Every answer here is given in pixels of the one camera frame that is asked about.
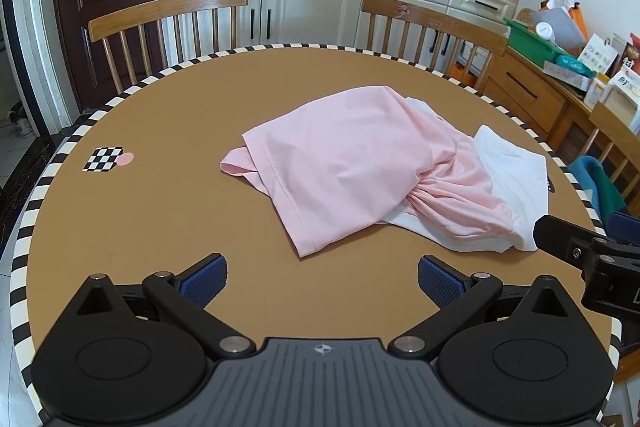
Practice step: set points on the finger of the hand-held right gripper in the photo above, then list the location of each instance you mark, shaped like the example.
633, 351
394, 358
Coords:
625, 229
560, 237

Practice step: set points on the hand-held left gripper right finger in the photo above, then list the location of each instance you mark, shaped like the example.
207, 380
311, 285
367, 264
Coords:
441, 281

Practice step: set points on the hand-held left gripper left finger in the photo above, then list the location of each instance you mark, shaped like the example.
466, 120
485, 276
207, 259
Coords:
205, 281

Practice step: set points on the pink and white t-shirt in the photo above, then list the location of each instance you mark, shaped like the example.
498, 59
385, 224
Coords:
350, 157

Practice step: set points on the teal cloth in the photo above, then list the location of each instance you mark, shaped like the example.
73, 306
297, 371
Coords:
597, 187

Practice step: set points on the wooden chair holding teal cloth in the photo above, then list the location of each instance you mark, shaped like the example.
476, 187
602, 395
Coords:
617, 122

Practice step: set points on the white box with window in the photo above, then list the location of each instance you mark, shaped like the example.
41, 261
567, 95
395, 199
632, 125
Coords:
620, 97

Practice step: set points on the pink round sticker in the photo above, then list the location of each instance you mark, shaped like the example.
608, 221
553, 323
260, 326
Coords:
126, 159

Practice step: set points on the wooden sideboard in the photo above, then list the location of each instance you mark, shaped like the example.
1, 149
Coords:
530, 92

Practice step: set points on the black white checkered marker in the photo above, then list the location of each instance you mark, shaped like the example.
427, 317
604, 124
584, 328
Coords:
102, 160

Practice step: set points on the green tissue packet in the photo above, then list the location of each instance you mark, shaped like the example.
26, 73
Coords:
575, 66

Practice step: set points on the white paper bag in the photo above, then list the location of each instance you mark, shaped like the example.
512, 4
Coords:
597, 56

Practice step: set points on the green plastic basket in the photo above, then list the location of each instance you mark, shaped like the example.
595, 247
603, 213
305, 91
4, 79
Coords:
530, 39

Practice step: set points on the white round container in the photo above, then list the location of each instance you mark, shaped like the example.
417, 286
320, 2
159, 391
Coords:
545, 32

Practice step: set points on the grey paper bag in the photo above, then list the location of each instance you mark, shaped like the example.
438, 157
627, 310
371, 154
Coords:
562, 27

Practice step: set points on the wooden chair with pink sticker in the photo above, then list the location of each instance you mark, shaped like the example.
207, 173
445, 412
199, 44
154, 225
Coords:
430, 19

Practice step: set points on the wooden spindle-back chair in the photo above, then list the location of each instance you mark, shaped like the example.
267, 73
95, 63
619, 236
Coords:
165, 9

